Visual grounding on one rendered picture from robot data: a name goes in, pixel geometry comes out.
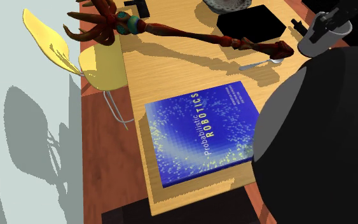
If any blue book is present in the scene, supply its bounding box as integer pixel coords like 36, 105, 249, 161
144, 81, 260, 189

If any light wooden table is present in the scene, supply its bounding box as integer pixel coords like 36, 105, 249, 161
113, 0, 350, 217

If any red-brown clawed toy staff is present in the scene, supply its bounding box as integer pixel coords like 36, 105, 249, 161
62, 0, 295, 60

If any yellow chair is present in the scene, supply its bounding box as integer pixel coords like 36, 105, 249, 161
22, 8, 135, 131

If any silver spoon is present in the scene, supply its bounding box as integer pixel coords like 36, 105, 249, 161
238, 57, 284, 71

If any black flat box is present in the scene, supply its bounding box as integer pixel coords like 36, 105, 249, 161
216, 4, 287, 45

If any grey patterned bowl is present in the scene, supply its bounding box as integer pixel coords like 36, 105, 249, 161
202, 0, 252, 16

